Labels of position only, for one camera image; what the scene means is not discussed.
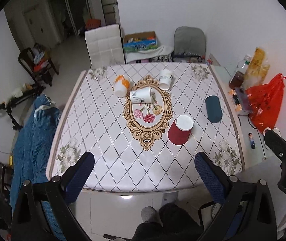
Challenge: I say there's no red ripple paper cup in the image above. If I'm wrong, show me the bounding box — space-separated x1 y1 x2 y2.
168 114 194 145

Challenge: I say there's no blue cup yellow inside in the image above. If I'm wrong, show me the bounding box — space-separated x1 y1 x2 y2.
205 95 223 123

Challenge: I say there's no white floral paper cup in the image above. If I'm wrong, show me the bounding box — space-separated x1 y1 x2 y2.
159 69 173 90

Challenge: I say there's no white paper cup lying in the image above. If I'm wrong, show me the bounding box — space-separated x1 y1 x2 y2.
129 87 152 104

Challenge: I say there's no orange patterned white cup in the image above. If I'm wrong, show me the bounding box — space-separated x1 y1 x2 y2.
114 75 130 97

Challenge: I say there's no small lighter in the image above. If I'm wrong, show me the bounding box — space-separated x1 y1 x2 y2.
248 132 256 150

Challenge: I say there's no red plastic bag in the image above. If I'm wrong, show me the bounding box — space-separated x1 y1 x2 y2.
246 73 286 133

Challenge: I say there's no orange white snack bag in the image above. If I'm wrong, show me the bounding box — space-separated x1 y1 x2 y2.
242 47 270 89

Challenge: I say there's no blue knitted blanket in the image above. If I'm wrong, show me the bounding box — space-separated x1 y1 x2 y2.
9 94 62 241

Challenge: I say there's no brown liquid bottle with label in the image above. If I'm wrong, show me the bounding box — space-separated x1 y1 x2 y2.
229 54 252 90

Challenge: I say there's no black tripod stand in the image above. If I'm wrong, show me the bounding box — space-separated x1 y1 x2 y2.
0 83 46 131

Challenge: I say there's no floral patterned tablecloth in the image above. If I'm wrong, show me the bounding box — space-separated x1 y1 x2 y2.
46 63 245 193

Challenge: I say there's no grey cushioned chair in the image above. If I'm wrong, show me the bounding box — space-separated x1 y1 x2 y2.
172 26 206 63

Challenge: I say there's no dark wooden chair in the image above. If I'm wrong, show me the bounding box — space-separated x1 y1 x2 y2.
17 42 59 87

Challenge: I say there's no cardboard box with blue print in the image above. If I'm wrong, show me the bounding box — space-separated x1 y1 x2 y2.
123 31 158 53

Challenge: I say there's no white padded chair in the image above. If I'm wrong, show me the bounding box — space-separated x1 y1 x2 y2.
84 24 125 69

